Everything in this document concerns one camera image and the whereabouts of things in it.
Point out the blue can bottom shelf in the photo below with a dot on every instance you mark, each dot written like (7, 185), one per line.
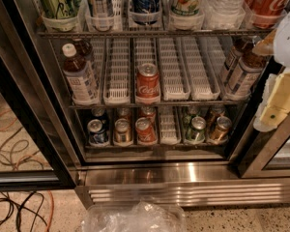
(97, 132)

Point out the green can top shelf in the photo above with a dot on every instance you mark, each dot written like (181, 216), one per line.
(59, 0)

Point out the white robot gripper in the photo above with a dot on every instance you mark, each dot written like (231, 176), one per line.
(288, 39)

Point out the silver can top shelf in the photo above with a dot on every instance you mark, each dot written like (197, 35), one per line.
(101, 8)

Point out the green can bottom shelf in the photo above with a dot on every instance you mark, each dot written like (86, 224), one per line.
(196, 130)

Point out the left glass fridge door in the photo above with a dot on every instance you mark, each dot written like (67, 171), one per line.
(34, 88)

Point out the tea bottle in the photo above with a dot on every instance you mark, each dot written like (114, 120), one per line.
(85, 49)
(240, 46)
(245, 74)
(80, 75)

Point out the right fridge door frame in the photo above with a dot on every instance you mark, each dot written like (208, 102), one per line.
(265, 154)

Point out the green can shelf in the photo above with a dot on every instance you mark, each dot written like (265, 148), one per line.
(196, 130)
(59, 0)

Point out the red cola bottle top shelf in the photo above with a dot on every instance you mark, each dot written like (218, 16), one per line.
(263, 14)

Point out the bronze can bottom right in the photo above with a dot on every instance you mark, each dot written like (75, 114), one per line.
(221, 129)

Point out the red can bottom shelf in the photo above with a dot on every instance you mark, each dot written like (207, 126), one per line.
(145, 130)

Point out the red cola can middle shelf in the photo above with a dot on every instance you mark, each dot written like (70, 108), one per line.
(147, 81)

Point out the white slotted tray bottom shelf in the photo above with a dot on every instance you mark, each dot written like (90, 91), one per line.
(168, 126)

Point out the steel fridge bottom grille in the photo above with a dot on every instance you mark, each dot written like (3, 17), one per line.
(187, 184)

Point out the gold can bottom left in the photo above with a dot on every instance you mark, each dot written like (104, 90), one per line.
(122, 131)

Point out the clear plastic bin with bag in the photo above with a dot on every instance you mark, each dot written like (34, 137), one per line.
(140, 217)

